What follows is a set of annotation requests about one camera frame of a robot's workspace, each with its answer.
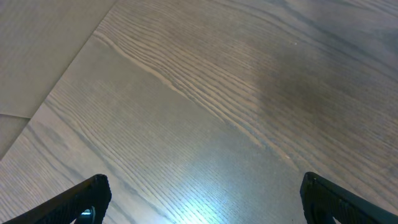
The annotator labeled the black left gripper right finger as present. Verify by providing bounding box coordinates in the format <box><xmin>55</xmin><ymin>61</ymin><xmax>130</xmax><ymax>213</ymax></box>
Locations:
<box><xmin>300</xmin><ymin>172</ymin><xmax>397</xmax><ymax>224</ymax></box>

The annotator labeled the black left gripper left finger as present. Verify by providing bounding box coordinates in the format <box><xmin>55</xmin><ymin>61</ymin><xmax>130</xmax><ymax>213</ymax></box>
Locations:
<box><xmin>4</xmin><ymin>174</ymin><xmax>112</xmax><ymax>224</ymax></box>

